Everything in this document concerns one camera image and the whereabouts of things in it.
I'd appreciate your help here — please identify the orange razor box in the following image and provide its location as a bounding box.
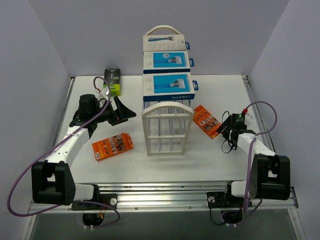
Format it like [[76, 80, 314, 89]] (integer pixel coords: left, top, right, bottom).
[[92, 133, 134, 162], [193, 105, 222, 139]]

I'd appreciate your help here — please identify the blue Harry's razor box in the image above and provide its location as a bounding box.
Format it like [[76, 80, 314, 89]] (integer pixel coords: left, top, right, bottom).
[[143, 51, 195, 74], [142, 72, 199, 102]]

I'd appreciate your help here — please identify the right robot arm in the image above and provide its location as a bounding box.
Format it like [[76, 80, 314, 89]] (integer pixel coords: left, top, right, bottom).
[[217, 113, 291, 211]]

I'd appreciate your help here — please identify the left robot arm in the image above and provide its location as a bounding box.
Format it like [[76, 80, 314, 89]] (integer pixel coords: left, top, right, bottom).
[[31, 94, 137, 210]]

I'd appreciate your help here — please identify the white and chrome shelf rack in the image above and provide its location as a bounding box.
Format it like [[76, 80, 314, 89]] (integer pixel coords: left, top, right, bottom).
[[141, 25, 194, 156]]

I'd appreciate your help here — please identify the green black razor box rear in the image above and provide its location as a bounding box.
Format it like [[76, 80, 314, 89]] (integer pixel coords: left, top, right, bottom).
[[104, 68, 122, 97]]

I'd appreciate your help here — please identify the white Harry's razor box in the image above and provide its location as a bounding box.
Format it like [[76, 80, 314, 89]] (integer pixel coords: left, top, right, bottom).
[[142, 34, 191, 52]]

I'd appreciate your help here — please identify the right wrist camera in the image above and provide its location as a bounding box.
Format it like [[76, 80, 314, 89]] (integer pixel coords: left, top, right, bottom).
[[244, 112, 254, 126]]

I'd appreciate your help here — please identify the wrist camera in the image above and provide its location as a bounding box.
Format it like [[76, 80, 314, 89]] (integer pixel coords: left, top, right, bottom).
[[244, 112, 254, 126], [96, 85, 110, 100]]

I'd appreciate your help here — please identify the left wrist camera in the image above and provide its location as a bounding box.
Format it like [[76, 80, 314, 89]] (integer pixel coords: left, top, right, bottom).
[[96, 85, 110, 100]]

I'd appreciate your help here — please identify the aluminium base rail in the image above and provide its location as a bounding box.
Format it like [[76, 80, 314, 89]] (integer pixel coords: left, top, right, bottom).
[[26, 181, 300, 215]]

